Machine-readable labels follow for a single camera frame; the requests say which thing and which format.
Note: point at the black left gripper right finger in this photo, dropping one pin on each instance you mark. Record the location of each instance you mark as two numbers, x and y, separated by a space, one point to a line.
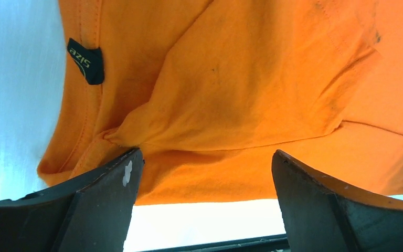
323 213

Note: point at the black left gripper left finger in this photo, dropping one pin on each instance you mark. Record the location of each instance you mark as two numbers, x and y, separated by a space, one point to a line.
90 212

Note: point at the orange t-shirt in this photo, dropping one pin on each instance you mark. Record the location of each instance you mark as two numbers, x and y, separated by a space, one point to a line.
209 90

